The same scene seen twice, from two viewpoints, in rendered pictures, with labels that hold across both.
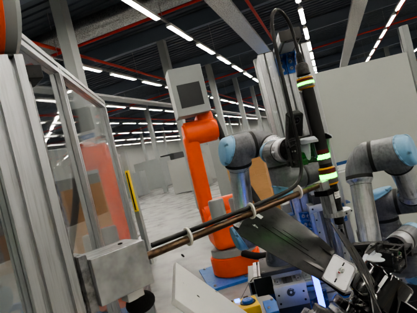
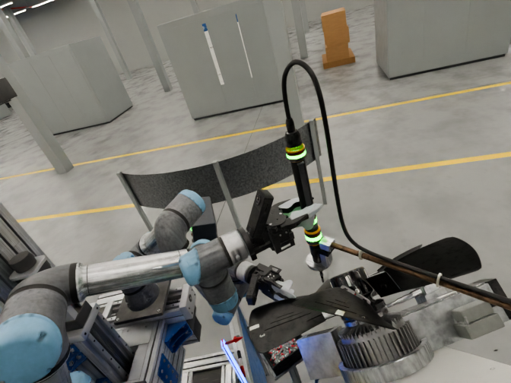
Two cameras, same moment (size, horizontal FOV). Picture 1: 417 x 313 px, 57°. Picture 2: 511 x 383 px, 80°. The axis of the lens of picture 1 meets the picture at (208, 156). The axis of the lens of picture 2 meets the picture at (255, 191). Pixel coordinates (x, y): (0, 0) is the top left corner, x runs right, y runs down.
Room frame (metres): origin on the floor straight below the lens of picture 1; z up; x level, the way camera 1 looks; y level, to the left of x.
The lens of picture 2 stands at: (1.11, 0.33, 2.03)
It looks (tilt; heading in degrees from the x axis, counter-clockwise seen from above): 31 degrees down; 270
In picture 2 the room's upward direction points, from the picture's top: 17 degrees counter-clockwise
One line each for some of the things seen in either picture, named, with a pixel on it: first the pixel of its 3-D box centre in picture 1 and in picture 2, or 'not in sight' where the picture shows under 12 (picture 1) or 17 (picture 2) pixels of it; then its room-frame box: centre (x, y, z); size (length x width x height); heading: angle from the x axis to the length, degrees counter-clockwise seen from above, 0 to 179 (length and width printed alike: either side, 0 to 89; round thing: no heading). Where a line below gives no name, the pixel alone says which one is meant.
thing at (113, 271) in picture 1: (110, 271); not in sight; (0.60, 0.19, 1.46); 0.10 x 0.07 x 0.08; 130
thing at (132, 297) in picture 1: (139, 298); not in sight; (0.63, 0.16, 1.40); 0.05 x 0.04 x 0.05; 130
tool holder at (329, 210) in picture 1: (331, 197); (319, 250); (1.00, -0.28, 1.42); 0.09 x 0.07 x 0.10; 130
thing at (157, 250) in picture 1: (249, 213); (442, 283); (0.81, -0.05, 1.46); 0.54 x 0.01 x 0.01; 130
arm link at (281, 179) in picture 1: (286, 179); (217, 284); (1.28, -0.23, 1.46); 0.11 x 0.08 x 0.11; 104
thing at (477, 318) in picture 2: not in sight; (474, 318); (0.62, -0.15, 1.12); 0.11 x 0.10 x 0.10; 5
